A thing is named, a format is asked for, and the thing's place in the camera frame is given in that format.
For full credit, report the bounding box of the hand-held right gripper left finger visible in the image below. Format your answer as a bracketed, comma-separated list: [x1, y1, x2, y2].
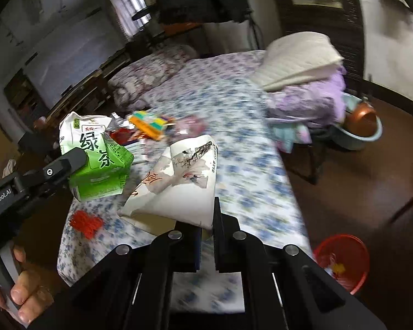
[29, 227, 203, 330]

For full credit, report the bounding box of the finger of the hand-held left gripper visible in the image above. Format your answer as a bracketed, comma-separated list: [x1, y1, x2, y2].
[42, 147, 90, 187]

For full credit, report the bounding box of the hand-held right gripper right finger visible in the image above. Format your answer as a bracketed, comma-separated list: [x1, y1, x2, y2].
[213, 197, 388, 330]

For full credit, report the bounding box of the green tea carton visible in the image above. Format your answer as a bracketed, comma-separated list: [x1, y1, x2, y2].
[59, 112, 135, 203]

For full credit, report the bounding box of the white printed paper bag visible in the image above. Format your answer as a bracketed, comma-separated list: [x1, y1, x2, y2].
[118, 134, 219, 231]

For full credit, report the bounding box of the foil snack bag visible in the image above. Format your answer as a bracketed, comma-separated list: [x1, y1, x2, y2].
[107, 126, 149, 163]

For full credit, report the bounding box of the yellow cardboard box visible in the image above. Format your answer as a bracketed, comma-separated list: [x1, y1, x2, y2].
[129, 110, 176, 141]

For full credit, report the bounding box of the red waste basket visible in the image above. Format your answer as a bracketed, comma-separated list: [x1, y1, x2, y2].
[313, 234, 370, 295]

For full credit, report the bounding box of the person's left hand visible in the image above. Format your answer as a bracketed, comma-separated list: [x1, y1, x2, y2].
[0, 245, 56, 327]

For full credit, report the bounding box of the white cloth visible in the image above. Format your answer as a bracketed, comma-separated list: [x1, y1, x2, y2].
[3, 160, 20, 180]

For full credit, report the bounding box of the red plastic net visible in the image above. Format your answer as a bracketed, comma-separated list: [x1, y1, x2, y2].
[70, 210, 103, 239]

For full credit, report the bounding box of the long wooden desk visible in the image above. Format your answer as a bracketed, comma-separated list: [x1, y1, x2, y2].
[46, 50, 131, 124]

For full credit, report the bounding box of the rolled floral quilt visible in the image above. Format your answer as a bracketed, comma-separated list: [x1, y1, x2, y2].
[108, 46, 197, 111]

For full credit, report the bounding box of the dark stool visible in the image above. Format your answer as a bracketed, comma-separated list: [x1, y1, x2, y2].
[289, 134, 335, 183]

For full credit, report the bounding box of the clear-wrapped red packet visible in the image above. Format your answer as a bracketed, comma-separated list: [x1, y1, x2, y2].
[174, 115, 207, 136]

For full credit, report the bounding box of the folded purple blanket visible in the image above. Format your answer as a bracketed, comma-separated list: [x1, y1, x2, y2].
[265, 65, 347, 128]

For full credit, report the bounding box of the light blue basin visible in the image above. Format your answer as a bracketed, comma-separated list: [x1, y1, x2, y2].
[330, 93, 382, 151]

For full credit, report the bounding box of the purple floral bedsheet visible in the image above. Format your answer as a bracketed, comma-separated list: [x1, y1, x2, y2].
[186, 50, 267, 88]

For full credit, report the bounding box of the copper-coloured basin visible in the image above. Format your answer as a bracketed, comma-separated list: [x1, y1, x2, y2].
[344, 101, 377, 136]

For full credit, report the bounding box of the white quilted pillow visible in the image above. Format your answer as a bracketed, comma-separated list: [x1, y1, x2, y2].
[255, 32, 345, 92]

